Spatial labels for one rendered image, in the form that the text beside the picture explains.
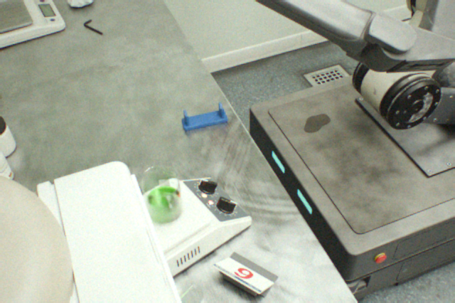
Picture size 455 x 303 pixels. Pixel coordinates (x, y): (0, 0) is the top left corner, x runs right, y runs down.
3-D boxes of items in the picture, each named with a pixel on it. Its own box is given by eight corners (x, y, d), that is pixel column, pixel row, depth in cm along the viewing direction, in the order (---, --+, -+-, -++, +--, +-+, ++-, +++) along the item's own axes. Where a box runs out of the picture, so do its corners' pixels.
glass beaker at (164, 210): (139, 213, 82) (130, 179, 76) (169, 192, 85) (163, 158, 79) (165, 237, 78) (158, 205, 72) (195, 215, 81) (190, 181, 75)
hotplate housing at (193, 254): (211, 185, 97) (208, 157, 91) (253, 227, 89) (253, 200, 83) (111, 245, 88) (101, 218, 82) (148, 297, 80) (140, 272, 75)
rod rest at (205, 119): (224, 112, 112) (223, 99, 109) (228, 121, 109) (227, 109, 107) (181, 121, 110) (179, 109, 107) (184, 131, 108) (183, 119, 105)
